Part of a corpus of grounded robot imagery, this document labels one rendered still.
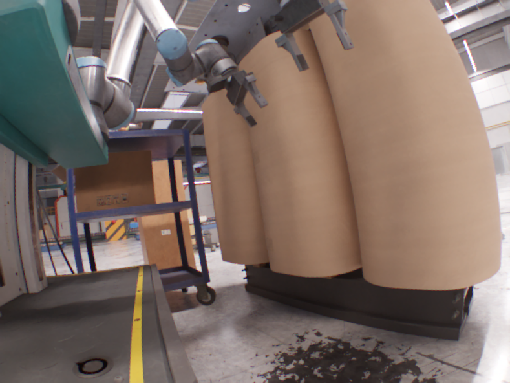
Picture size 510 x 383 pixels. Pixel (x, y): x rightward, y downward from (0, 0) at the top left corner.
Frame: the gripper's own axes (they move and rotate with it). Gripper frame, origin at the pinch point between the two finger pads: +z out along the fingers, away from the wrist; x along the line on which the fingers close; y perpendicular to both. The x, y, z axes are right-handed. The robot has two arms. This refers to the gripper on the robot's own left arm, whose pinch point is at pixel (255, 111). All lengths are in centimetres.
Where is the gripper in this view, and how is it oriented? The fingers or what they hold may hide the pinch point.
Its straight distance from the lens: 83.2
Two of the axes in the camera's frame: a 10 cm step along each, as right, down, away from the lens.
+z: 5.5, 8.3, -0.6
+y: 8.0, -5.0, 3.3
